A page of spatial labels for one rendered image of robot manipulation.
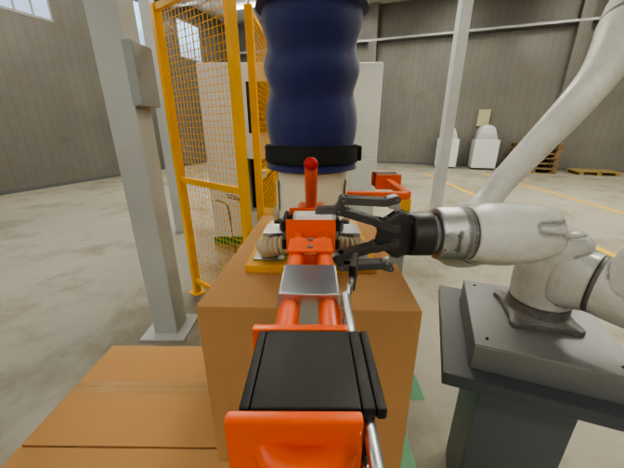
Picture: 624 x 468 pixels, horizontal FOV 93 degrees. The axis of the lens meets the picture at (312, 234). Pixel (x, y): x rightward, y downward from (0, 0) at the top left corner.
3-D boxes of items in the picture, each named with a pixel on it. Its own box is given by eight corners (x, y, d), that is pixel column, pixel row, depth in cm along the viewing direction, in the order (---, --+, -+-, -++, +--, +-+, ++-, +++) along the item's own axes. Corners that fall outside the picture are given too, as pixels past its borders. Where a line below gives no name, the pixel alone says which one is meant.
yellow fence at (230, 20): (188, 292, 261) (141, 4, 189) (199, 287, 268) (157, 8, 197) (254, 332, 210) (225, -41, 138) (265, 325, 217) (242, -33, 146)
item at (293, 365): (256, 373, 25) (253, 322, 23) (344, 373, 25) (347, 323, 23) (230, 486, 17) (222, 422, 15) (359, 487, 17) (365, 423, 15)
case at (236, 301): (267, 308, 123) (262, 214, 109) (365, 311, 121) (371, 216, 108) (218, 461, 66) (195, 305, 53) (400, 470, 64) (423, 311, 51)
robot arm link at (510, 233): (486, 264, 45) (447, 266, 58) (591, 264, 44) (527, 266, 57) (480, 194, 46) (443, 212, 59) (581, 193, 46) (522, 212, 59)
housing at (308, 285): (282, 296, 37) (281, 263, 36) (336, 296, 37) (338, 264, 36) (276, 331, 31) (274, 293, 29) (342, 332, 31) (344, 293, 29)
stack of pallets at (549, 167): (547, 170, 978) (555, 142, 948) (557, 174, 903) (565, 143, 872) (503, 168, 1020) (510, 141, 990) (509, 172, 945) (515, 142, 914)
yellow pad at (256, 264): (267, 226, 97) (266, 211, 96) (298, 226, 97) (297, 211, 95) (244, 273, 65) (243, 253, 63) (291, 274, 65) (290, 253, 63)
